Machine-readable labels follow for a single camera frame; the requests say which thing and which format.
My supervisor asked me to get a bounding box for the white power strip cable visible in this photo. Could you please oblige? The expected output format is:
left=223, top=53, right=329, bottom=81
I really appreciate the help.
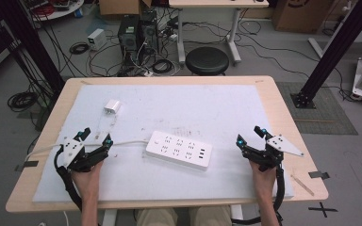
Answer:
left=24, top=139, right=151, bottom=163

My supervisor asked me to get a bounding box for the black tape cross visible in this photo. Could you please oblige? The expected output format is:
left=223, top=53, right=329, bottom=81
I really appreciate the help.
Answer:
left=307, top=202, right=338, bottom=218

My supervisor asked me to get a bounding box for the round white table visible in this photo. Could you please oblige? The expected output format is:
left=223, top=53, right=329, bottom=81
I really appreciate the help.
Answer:
left=22, top=0, right=85, bottom=22

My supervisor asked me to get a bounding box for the person's left hand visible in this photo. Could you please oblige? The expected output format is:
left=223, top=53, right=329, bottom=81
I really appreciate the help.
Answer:
left=72, top=160, right=105, bottom=202

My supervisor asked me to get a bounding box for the black tape piece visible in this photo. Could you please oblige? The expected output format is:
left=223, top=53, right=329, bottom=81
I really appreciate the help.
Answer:
left=308, top=170, right=330, bottom=180
left=14, top=160, right=40, bottom=172

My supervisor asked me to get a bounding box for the small cardboard box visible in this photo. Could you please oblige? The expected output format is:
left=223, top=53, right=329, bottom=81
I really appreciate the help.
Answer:
left=98, top=0, right=152, bottom=16

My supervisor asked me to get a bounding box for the grey floor mat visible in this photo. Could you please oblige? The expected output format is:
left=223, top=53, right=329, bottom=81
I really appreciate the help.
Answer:
left=276, top=82, right=359, bottom=137

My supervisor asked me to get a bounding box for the white power strip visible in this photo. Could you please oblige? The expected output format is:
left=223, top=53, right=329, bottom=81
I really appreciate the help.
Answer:
left=144, top=130, right=214, bottom=172

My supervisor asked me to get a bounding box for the person's right hand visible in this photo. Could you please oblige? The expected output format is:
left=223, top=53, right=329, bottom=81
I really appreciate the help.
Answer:
left=249, top=160, right=277, bottom=199

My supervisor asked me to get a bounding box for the white power supply box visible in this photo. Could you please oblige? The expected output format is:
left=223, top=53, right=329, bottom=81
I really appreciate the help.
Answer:
left=87, top=28, right=107, bottom=52

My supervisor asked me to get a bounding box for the black aluminium post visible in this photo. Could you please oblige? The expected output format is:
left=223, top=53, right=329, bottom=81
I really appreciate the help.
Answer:
left=290, top=0, right=362, bottom=109
left=0, top=0, right=66, bottom=95

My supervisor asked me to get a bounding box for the black round stool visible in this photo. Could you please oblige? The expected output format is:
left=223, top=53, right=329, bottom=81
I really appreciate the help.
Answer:
left=185, top=46, right=230, bottom=76

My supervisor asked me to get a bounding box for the white charger plug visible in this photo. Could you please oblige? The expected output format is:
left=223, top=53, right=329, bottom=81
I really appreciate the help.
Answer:
left=103, top=99, right=123, bottom=115

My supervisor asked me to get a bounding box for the person's left leg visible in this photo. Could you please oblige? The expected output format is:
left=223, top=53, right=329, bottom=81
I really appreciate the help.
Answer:
left=135, top=207, right=179, bottom=226

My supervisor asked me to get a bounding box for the black computer tower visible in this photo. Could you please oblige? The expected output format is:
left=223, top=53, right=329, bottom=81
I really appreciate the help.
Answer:
left=140, top=9, right=160, bottom=57
left=117, top=14, right=141, bottom=61

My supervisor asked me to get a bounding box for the person's leg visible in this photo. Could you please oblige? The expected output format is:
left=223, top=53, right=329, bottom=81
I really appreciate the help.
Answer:
left=188, top=205, right=233, bottom=226
left=135, top=207, right=179, bottom=226

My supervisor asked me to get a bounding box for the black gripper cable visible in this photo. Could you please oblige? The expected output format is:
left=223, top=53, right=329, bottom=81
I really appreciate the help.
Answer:
left=53, top=147, right=84, bottom=213
left=230, top=164, right=287, bottom=226

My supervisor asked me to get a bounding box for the person's right leg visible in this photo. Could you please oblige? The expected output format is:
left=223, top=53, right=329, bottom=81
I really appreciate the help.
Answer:
left=188, top=205, right=233, bottom=226

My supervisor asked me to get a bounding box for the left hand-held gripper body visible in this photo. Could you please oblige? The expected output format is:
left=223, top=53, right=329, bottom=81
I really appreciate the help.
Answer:
left=59, top=137, right=107, bottom=173

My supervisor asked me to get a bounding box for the black cable coil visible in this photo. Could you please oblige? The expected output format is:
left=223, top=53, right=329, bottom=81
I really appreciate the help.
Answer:
left=152, top=58, right=174, bottom=75
left=69, top=41, right=91, bottom=56
left=7, top=91, right=39, bottom=113

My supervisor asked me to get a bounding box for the thin wooden stick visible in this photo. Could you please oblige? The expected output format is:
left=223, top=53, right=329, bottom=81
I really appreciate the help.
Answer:
left=290, top=173, right=315, bottom=197

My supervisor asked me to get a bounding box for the white-legged wooden desk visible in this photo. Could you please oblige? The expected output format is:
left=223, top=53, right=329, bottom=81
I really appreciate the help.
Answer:
left=168, top=0, right=270, bottom=66

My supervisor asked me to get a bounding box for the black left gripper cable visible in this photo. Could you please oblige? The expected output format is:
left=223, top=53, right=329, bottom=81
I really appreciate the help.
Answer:
left=53, top=147, right=84, bottom=213

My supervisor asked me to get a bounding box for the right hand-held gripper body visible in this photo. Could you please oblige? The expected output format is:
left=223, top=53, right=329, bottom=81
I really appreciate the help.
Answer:
left=241, top=134, right=305, bottom=173

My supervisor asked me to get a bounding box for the large cardboard box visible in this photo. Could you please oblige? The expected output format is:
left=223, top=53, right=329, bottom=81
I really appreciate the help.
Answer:
left=271, top=0, right=335, bottom=34

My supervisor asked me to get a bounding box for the white foam mat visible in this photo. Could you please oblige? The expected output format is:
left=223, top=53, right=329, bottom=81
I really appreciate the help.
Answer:
left=32, top=84, right=295, bottom=203

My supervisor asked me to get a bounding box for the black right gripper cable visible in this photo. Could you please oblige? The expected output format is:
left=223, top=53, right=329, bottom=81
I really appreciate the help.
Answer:
left=230, top=164, right=287, bottom=226

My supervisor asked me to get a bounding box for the white table leg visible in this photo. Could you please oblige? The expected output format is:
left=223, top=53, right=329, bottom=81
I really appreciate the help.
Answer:
left=230, top=204, right=244, bottom=220
left=102, top=209, right=118, bottom=226

